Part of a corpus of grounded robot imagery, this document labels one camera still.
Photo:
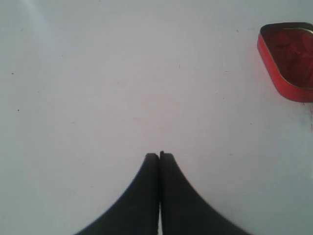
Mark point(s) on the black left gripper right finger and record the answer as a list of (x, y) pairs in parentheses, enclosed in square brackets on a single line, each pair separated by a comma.
[(183, 210)]

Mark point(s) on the red ink pad tin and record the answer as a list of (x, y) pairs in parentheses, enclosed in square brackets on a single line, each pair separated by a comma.
[(287, 53)]

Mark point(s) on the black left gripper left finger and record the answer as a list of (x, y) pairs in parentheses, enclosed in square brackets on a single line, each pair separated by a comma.
[(136, 212)]

